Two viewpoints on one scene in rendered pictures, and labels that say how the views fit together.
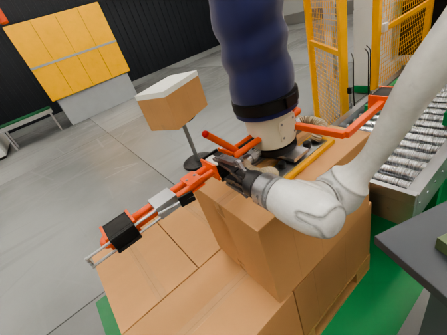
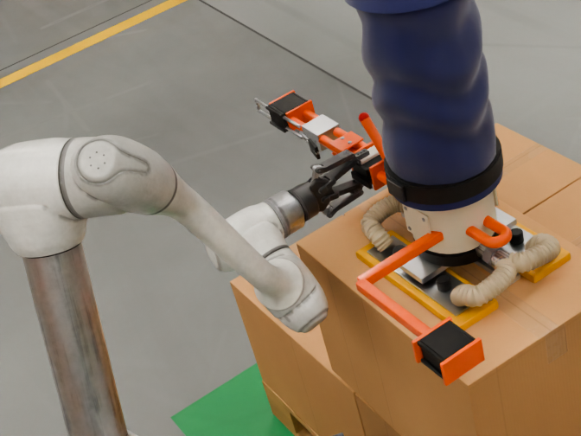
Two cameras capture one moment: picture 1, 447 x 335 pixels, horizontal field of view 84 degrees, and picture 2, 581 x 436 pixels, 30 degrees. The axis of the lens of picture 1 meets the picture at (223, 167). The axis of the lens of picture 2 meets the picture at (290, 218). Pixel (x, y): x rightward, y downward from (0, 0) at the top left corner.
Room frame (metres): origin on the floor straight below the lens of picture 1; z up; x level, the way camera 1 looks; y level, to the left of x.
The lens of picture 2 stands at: (0.64, -1.94, 2.41)
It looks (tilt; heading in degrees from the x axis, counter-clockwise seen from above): 36 degrees down; 94
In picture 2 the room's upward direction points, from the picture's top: 16 degrees counter-clockwise
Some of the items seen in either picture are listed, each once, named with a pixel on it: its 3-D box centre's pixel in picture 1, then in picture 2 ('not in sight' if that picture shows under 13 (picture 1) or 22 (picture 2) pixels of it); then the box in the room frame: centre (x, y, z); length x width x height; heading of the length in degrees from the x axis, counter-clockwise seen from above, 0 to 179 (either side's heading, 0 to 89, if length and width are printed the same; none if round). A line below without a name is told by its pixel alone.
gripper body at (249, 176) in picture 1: (249, 181); (312, 196); (0.55, -0.06, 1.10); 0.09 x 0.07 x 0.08; 29
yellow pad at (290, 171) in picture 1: (295, 157); (422, 272); (0.74, -0.26, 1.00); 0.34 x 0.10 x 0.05; 118
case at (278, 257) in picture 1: (285, 196); (463, 330); (0.81, -0.21, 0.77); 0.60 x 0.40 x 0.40; 117
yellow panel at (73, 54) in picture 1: (80, 66); not in sight; (7.93, 2.82, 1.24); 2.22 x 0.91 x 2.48; 117
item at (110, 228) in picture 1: (121, 229); (292, 110); (0.54, 0.32, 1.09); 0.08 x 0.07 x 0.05; 118
